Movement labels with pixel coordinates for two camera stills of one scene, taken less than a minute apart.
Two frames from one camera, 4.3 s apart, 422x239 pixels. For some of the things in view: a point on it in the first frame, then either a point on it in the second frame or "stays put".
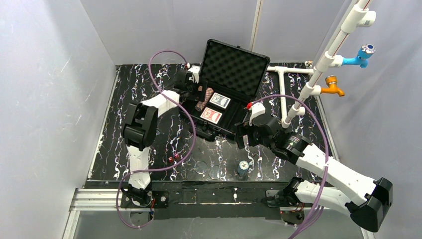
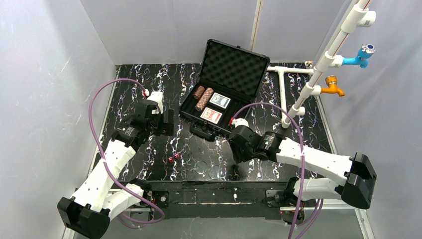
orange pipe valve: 331,81 stays put
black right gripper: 246,128 to 235,145
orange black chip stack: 200,92 stays put
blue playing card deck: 220,100 stays put
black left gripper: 190,91 to 166,122
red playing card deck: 211,115 stays put
